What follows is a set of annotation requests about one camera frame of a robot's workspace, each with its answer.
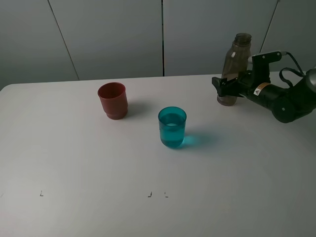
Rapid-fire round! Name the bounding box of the smoky transparent water bottle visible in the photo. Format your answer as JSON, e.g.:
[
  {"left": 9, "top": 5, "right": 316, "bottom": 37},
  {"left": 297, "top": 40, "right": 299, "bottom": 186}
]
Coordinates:
[{"left": 217, "top": 33, "right": 253, "bottom": 107}]

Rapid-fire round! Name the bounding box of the teal transparent plastic cup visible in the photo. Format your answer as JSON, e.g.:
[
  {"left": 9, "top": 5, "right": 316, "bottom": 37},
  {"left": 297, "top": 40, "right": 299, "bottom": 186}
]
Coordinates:
[{"left": 158, "top": 106, "right": 187, "bottom": 148}]

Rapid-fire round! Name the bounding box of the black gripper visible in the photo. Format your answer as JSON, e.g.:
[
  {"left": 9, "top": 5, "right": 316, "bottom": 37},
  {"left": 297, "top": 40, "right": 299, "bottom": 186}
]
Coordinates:
[{"left": 211, "top": 70, "right": 271, "bottom": 98}]

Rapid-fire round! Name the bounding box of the red plastic cup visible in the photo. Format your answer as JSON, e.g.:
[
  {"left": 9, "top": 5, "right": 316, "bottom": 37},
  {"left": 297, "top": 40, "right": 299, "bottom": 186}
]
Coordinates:
[{"left": 97, "top": 82, "right": 128, "bottom": 120}]

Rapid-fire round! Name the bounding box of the black cable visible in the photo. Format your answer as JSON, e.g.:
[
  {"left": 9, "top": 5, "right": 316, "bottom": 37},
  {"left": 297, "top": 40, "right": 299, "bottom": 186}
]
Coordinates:
[{"left": 278, "top": 51, "right": 309, "bottom": 87}]

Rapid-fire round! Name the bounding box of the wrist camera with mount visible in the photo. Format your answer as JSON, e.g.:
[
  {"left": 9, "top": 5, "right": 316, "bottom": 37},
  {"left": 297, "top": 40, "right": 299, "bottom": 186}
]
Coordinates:
[{"left": 248, "top": 51, "right": 282, "bottom": 87}]

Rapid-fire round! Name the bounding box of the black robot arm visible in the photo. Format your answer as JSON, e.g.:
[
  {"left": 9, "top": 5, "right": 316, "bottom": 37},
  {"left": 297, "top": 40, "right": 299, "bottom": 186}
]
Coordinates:
[{"left": 212, "top": 68, "right": 316, "bottom": 123}]

